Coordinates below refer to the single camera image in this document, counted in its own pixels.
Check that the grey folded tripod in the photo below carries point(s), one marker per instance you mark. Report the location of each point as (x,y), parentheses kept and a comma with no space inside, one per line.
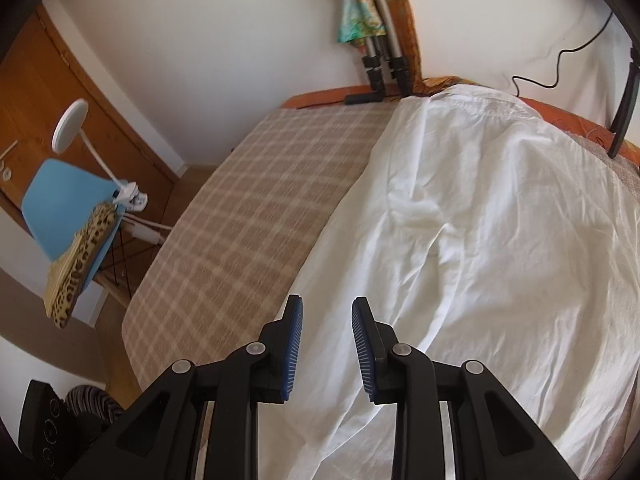
(382,55)

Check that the beige plaid blanket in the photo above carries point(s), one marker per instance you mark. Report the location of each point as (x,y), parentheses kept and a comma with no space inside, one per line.
(250,210)

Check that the blue chair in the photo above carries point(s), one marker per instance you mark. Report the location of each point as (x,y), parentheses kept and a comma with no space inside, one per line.
(60,205)

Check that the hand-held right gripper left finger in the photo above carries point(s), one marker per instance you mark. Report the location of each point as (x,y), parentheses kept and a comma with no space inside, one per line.
(295,345)

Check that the white shirt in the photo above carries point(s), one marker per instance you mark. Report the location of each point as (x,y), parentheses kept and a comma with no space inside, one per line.
(500,240)

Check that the leopard print cloth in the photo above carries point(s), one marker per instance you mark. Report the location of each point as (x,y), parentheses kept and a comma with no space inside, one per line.
(80,265)

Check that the white clip lamp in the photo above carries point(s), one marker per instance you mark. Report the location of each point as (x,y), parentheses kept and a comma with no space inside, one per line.
(70,125)

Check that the colourful scarf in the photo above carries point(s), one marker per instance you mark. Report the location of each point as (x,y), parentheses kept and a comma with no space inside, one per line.
(357,20)

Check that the wooden wardrobe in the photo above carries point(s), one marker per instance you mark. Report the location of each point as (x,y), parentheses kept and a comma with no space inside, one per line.
(55,85)

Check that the striped dark cloth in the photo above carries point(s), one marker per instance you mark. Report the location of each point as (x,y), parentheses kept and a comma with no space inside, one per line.
(95,405)

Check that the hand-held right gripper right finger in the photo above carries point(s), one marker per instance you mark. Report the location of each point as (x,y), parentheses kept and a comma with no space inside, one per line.
(361,350)

